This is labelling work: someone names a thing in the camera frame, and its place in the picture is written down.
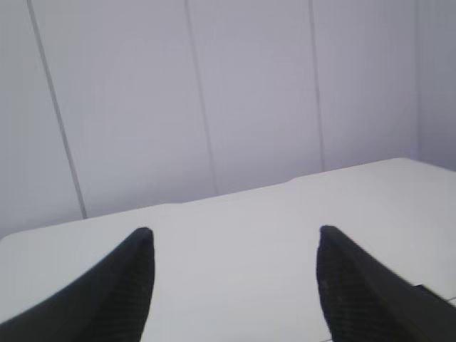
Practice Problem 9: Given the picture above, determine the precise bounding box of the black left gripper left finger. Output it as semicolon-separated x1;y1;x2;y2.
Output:
1;227;155;341

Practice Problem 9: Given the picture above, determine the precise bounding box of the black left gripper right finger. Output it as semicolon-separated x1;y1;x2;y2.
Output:
316;225;455;341

